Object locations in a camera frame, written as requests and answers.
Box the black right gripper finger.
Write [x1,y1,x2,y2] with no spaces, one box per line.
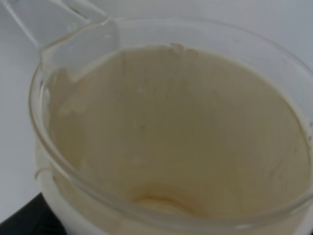
[0,193,66,235]

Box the blue sleeved glass cup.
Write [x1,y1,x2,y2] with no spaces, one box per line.
[29,18,313,235]

